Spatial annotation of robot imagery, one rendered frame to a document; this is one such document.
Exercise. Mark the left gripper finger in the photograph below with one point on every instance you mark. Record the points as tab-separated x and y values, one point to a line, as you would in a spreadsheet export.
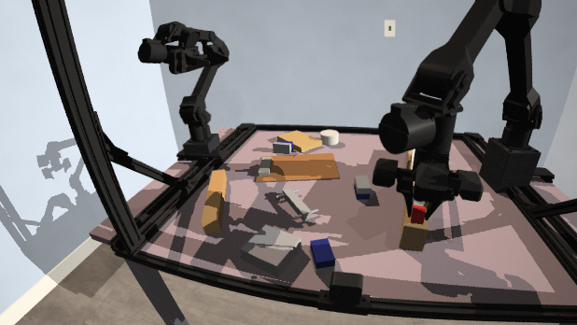
188	62
216	57

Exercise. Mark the orange-brown wooden clipboard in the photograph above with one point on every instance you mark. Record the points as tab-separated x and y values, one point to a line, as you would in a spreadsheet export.
294	168

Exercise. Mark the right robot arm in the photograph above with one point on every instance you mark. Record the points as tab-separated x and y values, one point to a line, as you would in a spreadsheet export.
449	70

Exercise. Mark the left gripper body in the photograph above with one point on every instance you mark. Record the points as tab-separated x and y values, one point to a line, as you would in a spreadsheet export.
174	57

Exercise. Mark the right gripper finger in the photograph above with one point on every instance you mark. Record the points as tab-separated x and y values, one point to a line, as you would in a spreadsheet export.
408	196
432	207

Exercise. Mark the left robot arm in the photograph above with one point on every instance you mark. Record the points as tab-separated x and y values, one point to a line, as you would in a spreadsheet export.
155	52

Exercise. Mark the tan flat rectangular board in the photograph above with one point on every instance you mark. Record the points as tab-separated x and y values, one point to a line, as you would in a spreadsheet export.
301	142

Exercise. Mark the orange flat bar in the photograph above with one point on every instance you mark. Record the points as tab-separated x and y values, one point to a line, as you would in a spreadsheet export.
214	202

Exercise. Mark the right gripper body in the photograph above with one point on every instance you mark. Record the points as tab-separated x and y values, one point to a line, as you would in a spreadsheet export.
385	170

